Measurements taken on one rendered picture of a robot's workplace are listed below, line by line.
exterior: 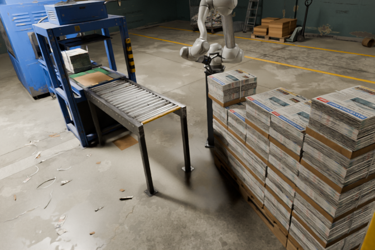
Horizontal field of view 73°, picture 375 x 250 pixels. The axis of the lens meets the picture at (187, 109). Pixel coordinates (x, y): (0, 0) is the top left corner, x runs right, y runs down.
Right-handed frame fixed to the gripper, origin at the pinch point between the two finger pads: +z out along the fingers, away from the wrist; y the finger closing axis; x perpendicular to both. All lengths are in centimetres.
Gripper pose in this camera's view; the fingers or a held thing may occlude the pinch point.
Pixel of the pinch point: (220, 65)
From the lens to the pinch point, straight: 237.7
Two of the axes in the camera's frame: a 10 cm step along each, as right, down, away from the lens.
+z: 8.5, 2.0, 4.8
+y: -3.5, 9.0, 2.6
